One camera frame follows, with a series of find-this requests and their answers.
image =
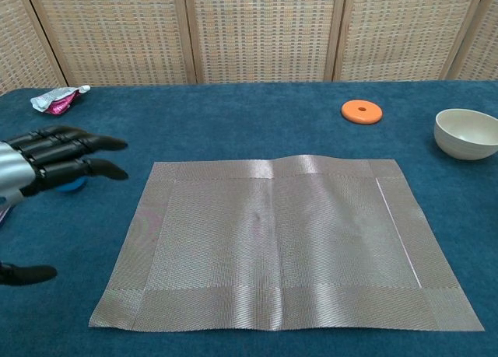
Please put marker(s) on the cream round bowl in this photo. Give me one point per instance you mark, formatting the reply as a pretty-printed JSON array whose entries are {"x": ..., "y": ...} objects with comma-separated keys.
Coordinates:
[{"x": 463, "y": 143}]

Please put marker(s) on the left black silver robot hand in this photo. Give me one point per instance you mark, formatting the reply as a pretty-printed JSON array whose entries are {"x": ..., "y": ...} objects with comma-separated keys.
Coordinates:
[{"x": 50, "y": 158}]

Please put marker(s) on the blue velvet table cover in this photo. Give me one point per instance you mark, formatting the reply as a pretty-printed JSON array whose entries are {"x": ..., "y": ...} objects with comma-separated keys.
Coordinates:
[{"x": 233, "y": 120}]

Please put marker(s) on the orange disc with hole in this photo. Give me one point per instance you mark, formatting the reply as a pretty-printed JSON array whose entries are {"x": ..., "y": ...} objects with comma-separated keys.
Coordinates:
[{"x": 352, "y": 115}]

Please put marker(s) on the woven rattan screen panel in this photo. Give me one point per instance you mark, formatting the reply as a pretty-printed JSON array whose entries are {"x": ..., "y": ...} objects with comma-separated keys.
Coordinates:
[
  {"x": 113, "y": 34},
  {"x": 482, "y": 50},
  {"x": 264, "y": 34},
  {"x": 19, "y": 42},
  {"x": 404, "y": 34}
]

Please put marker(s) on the woven grey placemat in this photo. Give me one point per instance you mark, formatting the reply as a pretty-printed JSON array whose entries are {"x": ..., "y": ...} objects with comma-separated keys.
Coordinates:
[{"x": 272, "y": 236}]

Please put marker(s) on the silver pink spout pouch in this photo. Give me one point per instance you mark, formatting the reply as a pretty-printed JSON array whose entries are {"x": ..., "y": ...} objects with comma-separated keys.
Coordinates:
[{"x": 54, "y": 98}]

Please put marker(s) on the blue ball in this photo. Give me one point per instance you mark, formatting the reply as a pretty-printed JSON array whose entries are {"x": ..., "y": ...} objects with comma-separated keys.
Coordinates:
[{"x": 74, "y": 187}]

